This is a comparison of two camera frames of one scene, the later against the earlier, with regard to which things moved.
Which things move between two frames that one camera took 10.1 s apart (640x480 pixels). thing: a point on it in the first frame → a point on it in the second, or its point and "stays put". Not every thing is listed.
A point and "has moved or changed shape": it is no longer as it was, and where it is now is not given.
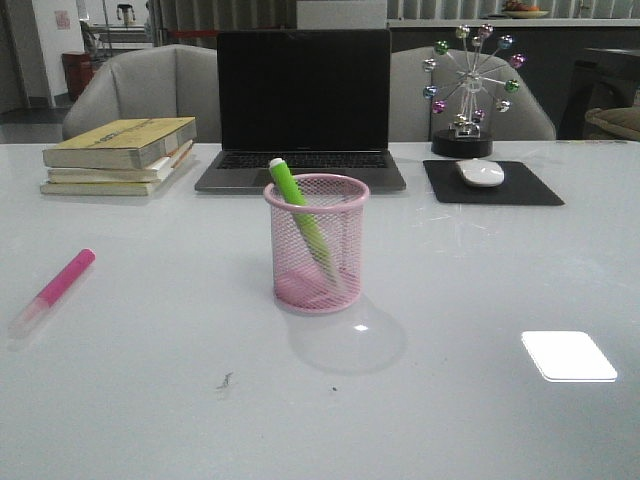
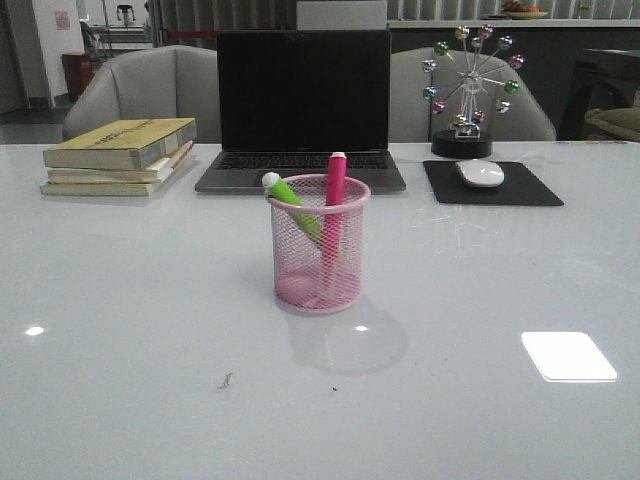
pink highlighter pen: [50, 294] → [336, 181]
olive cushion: [622, 122] stays put
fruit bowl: [517, 10] stays put
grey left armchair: [174, 81] stays put
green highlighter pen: [283, 173] has moved or changed shape
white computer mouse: [480, 173] stays put
